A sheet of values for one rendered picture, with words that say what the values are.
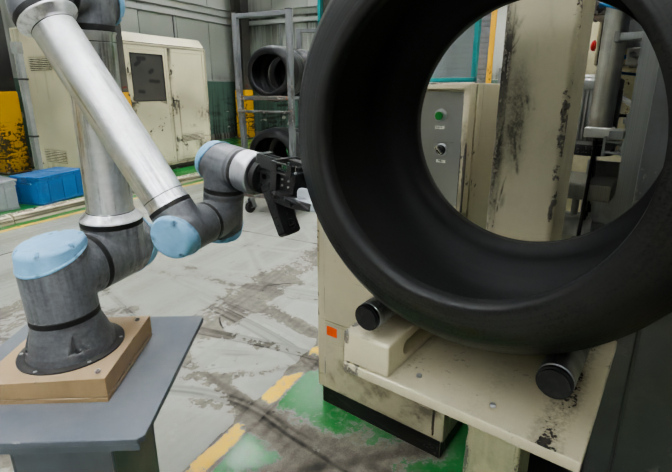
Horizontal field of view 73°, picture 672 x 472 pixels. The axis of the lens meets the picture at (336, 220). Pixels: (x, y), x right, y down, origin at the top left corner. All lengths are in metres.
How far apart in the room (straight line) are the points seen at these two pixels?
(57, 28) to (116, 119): 0.20
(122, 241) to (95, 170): 0.18
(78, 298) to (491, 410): 0.88
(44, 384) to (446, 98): 1.23
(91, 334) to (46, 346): 0.09
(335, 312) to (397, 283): 1.11
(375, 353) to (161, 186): 0.51
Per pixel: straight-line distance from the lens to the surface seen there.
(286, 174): 0.87
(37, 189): 5.97
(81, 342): 1.21
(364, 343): 0.77
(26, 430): 1.17
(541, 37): 0.96
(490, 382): 0.81
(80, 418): 1.15
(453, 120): 1.40
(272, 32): 12.21
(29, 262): 1.16
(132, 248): 1.27
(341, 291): 1.70
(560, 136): 0.95
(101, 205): 1.25
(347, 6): 0.66
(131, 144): 0.97
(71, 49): 1.05
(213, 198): 1.03
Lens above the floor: 1.26
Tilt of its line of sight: 16 degrees down
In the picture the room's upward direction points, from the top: straight up
